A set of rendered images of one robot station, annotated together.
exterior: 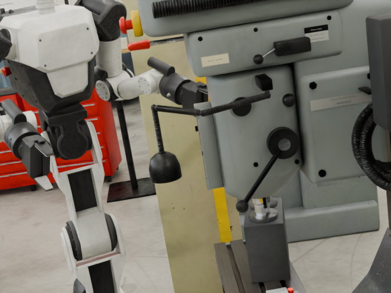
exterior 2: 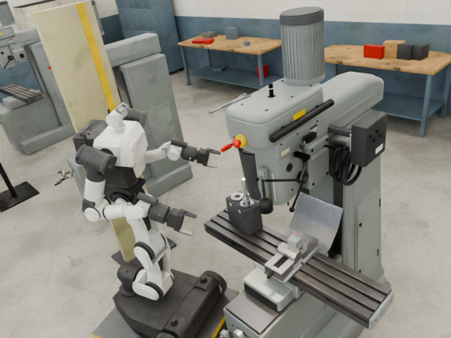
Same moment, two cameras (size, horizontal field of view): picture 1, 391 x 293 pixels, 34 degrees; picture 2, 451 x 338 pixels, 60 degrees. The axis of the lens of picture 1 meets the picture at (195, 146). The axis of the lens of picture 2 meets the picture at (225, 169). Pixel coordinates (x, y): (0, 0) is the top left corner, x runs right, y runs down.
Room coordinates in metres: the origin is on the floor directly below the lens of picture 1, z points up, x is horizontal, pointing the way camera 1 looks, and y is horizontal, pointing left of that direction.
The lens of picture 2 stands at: (0.30, 1.10, 2.55)
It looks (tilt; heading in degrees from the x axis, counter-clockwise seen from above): 31 degrees down; 323
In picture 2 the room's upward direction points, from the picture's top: 10 degrees counter-clockwise
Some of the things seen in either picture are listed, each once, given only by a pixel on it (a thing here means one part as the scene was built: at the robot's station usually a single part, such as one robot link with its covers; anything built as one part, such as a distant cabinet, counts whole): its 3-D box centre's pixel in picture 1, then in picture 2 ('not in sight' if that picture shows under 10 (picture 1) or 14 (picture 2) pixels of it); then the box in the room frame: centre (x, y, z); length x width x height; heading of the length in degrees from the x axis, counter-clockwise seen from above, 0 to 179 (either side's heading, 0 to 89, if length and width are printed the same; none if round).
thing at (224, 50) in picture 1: (258, 39); (280, 133); (1.49, -0.18, 1.68); 0.34 x 0.24 x 0.10; 92
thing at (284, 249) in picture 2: not in sight; (288, 251); (1.41, -0.09, 1.01); 0.12 x 0.06 x 0.04; 3
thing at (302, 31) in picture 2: not in sight; (303, 46); (1.50, -0.39, 2.05); 0.20 x 0.20 x 0.32
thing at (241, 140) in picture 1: (253, 128); (278, 172); (1.49, -0.15, 1.47); 0.21 x 0.19 x 0.32; 2
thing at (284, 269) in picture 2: not in sight; (292, 253); (1.41, -0.11, 0.97); 0.35 x 0.15 x 0.11; 93
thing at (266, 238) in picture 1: (266, 236); (243, 211); (1.86, -0.18, 1.02); 0.22 x 0.12 x 0.20; 171
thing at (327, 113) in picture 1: (331, 115); (301, 156); (1.49, -0.34, 1.47); 0.24 x 0.19 x 0.26; 2
